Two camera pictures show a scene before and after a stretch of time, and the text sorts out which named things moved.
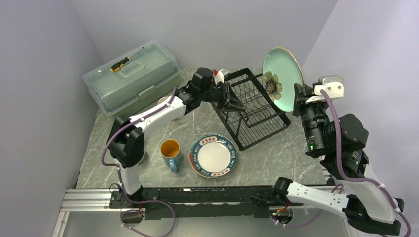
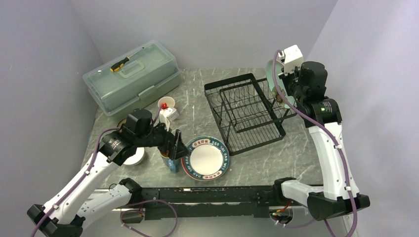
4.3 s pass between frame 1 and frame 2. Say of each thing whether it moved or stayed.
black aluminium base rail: stayed
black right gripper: moved
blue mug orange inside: stayed
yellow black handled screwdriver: stayed
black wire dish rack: moved
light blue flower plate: moved
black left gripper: moved
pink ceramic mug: stayed
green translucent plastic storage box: stayed
